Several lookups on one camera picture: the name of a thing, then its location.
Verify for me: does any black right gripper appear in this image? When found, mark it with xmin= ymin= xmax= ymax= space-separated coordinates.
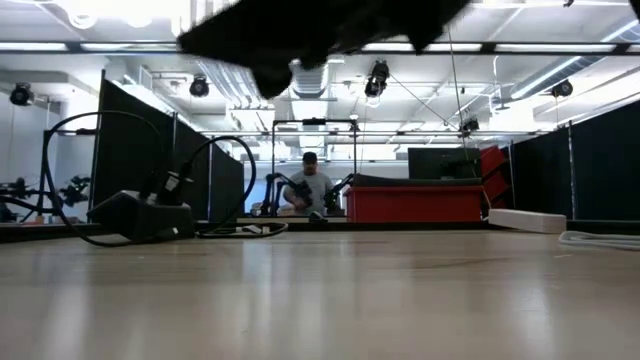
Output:
xmin=177 ymin=0 xmax=361 ymax=100

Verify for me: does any small black plug adapter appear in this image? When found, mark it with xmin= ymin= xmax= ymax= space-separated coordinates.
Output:
xmin=158 ymin=170 xmax=195 ymax=207

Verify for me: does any black USB cable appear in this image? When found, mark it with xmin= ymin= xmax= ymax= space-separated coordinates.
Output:
xmin=177 ymin=134 xmax=290 ymax=240

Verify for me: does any black desktop charging hub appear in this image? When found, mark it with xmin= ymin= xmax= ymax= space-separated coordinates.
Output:
xmin=87 ymin=188 xmax=197 ymax=244

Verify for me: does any white power strip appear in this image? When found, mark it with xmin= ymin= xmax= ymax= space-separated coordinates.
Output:
xmin=488 ymin=208 xmax=568 ymax=235

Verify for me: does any white USB cable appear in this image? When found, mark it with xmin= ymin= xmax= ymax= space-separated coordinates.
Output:
xmin=553 ymin=229 xmax=640 ymax=253

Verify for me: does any black partition panel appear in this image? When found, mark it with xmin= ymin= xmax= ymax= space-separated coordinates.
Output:
xmin=208 ymin=139 xmax=246 ymax=224
xmin=569 ymin=98 xmax=640 ymax=222
xmin=509 ymin=124 xmax=574 ymax=221
xmin=172 ymin=112 xmax=212 ymax=224
xmin=94 ymin=69 xmax=176 ymax=224

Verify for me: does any person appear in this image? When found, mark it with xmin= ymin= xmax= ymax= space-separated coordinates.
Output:
xmin=282 ymin=150 xmax=335 ymax=217

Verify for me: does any beige wooden desk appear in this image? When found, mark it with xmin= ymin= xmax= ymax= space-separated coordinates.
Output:
xmin=234 ymin=214 xmax=351 ymax=225

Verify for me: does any dark grey bin lid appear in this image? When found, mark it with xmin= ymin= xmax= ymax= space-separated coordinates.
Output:
xmin=352 ymin=172 xmax=484 ymax=188

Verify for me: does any black monitor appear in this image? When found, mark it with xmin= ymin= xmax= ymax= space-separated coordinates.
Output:
xmin=407 ymin=146 xmax=484 ymax=180

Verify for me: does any red plastic bin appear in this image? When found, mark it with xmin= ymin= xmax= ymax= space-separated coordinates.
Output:
xmin=344 ymin=184 xmax=485 ymax=224

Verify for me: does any black overhead rig beam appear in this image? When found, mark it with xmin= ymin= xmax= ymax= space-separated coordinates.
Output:
xmin=0 ymin=38 xmax=640 ymax=56

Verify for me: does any red shelf rack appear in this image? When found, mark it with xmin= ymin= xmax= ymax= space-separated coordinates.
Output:
xmin=479 ymin=144 xmax=512 ymax=211

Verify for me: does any silver ceiling air duct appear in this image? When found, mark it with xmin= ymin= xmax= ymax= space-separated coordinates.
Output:
xmin=287 ymin=57 xmax=346 ymax=100

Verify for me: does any black background rig frame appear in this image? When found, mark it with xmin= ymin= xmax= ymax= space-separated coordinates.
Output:
xmin=39 ymin=127 xmax=100 ymax=225
xmin=270 ymin=117 xmax=358 ymax=190

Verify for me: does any black aluminium table frame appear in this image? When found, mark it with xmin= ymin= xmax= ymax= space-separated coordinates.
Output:
xmin=0 ymin=219 xmax=640 ymax=245

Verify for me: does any black hub power cord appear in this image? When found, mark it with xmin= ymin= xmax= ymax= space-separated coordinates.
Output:
xmin=41 ymin=109 xmax=169 ymax=249

